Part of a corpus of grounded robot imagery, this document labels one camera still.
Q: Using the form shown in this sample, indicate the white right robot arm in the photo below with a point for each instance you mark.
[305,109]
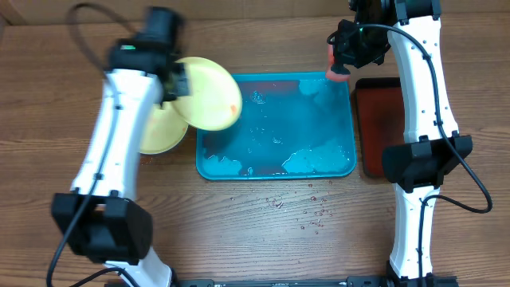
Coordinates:
[433,145]

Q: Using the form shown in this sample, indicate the yellow plate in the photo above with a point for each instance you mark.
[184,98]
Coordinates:
[164,129]
[214,102]

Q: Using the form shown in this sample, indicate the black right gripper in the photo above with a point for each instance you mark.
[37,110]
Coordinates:
[340,49]

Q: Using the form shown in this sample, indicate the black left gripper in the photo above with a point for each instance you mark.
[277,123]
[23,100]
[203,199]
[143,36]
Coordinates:
[183,83]

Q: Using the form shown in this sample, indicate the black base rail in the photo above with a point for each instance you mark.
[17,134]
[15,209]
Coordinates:
[352,281]

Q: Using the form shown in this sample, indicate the teal plastic tray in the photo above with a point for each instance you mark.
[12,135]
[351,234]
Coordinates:
[292,126]

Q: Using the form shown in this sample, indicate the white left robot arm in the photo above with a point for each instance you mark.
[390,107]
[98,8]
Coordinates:
[99,218]

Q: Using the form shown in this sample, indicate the black tray with red liquid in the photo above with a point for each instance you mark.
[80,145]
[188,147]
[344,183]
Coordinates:
[380,115]

